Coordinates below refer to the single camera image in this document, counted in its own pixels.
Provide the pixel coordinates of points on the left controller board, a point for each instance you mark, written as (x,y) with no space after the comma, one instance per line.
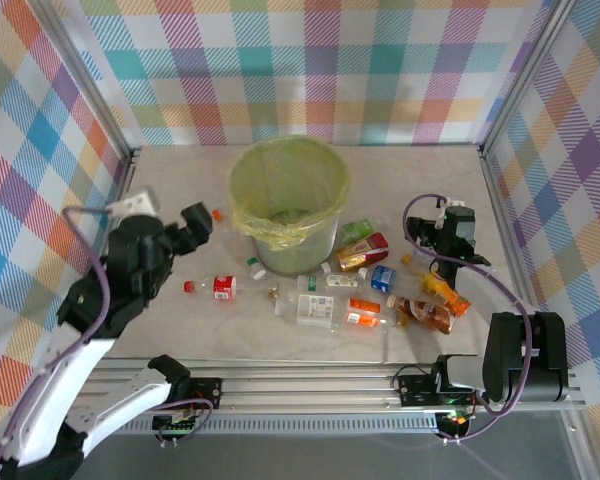
(177,422)

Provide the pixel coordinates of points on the left aluminium frame post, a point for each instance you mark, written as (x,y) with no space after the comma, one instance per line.
(89,75)

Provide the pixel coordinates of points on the clear bottle blue label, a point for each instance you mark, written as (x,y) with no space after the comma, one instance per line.
(384,279)

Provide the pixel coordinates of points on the yellow orange juice bottle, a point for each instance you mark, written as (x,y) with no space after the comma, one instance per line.
(445,295)

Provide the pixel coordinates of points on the brown label drink bottle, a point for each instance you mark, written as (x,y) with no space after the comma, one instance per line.
(425,314)

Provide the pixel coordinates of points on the controller board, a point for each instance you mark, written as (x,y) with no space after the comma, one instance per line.
(177,422)
(455,419)

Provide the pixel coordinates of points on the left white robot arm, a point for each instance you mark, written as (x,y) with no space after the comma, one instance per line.
(55,390)

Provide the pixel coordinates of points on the clear bottle green white label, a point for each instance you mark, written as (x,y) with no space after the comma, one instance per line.
(340,280)

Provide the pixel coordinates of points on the bin with yellow bag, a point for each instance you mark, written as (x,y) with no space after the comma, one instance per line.
(260,230)

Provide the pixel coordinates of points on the large clear bottle white label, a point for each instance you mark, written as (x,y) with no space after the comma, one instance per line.
(310,307)

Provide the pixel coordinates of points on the clear bottle orange label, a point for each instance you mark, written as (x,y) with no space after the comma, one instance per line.
(364,304)
(361,319)

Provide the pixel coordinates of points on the left aluminium side rail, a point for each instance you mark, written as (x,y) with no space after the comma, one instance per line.
(129,172)

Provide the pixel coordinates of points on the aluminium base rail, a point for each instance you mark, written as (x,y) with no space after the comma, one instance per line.
(305,390)

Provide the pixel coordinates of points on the right controller board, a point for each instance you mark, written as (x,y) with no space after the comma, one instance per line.
(455,419)

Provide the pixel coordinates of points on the translucent round waste bin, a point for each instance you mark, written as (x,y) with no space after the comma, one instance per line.
(305,255)

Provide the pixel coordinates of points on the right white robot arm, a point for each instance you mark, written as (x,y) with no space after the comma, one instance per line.
(500,295)

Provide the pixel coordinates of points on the clear bottle green cap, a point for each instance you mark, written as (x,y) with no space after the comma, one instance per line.
(258,273)

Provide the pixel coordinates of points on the right aluminium frame post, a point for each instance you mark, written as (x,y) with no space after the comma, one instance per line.
(526,75)

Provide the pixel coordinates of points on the clear bottle red label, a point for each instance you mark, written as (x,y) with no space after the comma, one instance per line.
(225,287)

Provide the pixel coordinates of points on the aluminium frame post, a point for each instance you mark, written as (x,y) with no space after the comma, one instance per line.
(89,75)
(526,75)

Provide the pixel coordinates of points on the red and gold tea bottle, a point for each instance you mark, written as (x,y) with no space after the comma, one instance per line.
(362,252)

